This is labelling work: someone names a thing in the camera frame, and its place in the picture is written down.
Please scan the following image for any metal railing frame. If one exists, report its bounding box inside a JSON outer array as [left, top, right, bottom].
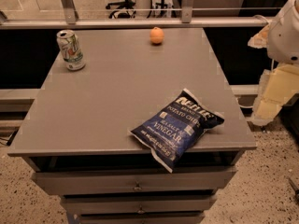
[[0, 0, 273, 29]]

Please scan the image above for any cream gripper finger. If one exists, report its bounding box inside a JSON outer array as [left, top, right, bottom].
[[251, 63, 299, 126], [248, 25, 269, 49]]

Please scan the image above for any orange fruit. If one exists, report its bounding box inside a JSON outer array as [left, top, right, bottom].
[[149, 27, 164, 44]]

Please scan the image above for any white cable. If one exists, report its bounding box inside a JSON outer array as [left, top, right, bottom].
[[236, 97, 255, 110]]

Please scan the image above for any grey drawer cabinet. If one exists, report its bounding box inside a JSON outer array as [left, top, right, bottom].
[[9, 28, 255, 224]]

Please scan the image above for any white green soda can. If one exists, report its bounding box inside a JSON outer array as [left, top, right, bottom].
[[56, 30, 85, 71]]

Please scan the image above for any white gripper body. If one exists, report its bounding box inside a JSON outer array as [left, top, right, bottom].
[[267, 0, 299, 64]]

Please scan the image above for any blue kettle chip bag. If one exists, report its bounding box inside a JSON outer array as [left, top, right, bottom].
[[131, 89, 224, 173]]

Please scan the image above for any black office chair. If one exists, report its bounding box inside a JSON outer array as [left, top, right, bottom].
[[104, 0, 137, 19]]

